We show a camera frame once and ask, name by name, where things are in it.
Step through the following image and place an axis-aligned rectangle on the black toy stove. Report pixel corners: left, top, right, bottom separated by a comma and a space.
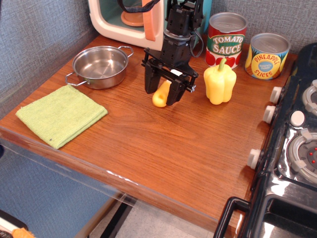
213, 42, 317, 238

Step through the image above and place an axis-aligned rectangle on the grey stove knob middle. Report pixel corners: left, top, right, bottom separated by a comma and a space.
263, 106, 276, 124

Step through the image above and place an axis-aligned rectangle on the grey stove knob bottom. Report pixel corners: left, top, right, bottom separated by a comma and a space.
247, 149, 261, 170

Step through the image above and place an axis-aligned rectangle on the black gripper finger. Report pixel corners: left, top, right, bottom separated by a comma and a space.
166, 79, 186, 106
145, 61, 161, 94

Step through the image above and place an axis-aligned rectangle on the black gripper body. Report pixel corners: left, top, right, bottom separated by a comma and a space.
142, 32, 198, 92

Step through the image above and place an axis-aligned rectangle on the black cable loop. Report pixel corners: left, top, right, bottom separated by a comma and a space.
188, 29, 205, 59

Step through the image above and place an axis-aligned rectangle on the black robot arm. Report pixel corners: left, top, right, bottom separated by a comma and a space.
142, 0, 204, 108

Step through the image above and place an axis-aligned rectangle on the black oven door handle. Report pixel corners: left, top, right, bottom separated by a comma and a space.
213, 196, 251, 238

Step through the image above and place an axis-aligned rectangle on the pineapple slices can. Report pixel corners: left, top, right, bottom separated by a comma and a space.
245, 33, 291, 80

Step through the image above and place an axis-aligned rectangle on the tomato sauce can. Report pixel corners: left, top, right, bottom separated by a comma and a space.
205, 12, 248, 69

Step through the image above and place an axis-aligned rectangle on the grey stove knob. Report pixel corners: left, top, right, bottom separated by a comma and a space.
247, 149, 261, 170
263, 106, 276, 124
269, 87, 282, 104

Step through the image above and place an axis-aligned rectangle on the yellow handled toy knife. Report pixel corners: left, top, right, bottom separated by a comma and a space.
152, 80, 171, 108

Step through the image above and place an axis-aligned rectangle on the grey stove knob top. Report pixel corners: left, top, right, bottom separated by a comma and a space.
269, 87, 282, 104

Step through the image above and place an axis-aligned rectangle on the green folded cloth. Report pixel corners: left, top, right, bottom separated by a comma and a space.
16, 85, 108, 149

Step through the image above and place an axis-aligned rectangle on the orange microwave plate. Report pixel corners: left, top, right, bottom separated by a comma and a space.
121, 11, 144, 27

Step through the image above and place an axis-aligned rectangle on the white toy microwave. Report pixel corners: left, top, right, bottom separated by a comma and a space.
88, 0, 213, 52

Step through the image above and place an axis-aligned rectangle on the yellow toy bell pepper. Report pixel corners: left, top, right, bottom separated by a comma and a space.
203, 58, 237, 105

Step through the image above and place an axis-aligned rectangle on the small steel pot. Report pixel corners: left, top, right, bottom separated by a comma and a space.
65, 46, 134, 90

